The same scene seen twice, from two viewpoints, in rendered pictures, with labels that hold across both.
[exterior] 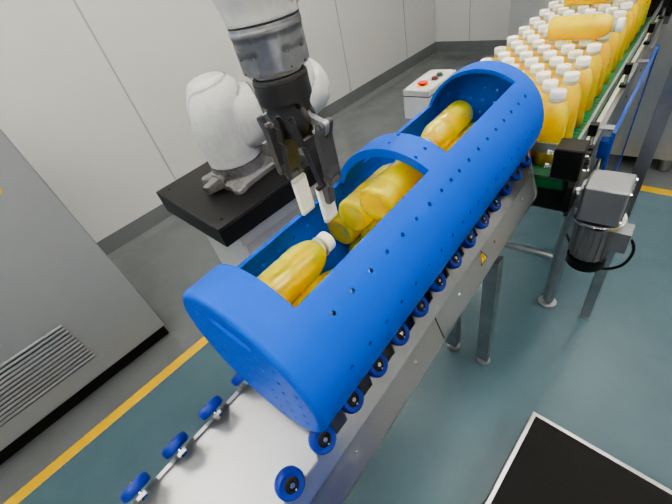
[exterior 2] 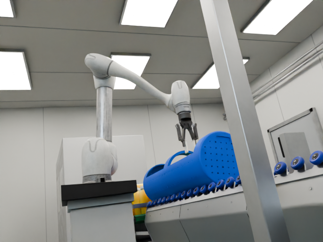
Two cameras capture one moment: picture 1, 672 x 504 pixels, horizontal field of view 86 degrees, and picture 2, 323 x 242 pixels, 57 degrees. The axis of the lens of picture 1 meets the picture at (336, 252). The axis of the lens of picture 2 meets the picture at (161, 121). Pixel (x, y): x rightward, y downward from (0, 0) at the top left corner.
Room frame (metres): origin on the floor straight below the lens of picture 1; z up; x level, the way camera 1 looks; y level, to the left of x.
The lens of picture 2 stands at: (0.17, 1.64, 0.87)
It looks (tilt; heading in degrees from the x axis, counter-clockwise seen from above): 18 degrees up; 287
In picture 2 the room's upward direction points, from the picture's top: 9 degrees counter-clockwise
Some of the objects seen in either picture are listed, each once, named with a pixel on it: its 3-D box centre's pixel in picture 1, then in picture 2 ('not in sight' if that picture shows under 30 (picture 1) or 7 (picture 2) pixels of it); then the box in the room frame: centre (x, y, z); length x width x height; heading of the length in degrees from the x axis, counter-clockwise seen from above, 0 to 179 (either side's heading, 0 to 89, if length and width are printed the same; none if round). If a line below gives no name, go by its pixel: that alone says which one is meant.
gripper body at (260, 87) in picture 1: (288, 105); (185, 121); (0.52, 0.01, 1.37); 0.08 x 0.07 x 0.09; 41
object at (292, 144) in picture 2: not in sight; (295, 154); (0.04, 0.49, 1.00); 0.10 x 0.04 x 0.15; 41
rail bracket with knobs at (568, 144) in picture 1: (567, 161); not in sight; (0.80, -0.68, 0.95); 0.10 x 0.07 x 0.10; 41
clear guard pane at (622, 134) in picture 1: (618, 148); not in sight; (1.13, -1.16, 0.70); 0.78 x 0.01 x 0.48; 131
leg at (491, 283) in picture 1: (487, 316); not in sight; (0.82, -0.51, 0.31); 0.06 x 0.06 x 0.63; 41
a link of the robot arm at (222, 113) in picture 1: (223, 117); (96, 157); (1.02, 0.20, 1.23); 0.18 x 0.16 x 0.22; 108
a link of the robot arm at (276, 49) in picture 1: (271, 47); (183, 109); (0.52, 0.01, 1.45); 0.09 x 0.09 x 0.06
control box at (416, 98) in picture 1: (430, 93); not in sight; (1.27, -0.47, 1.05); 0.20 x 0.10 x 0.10; 131
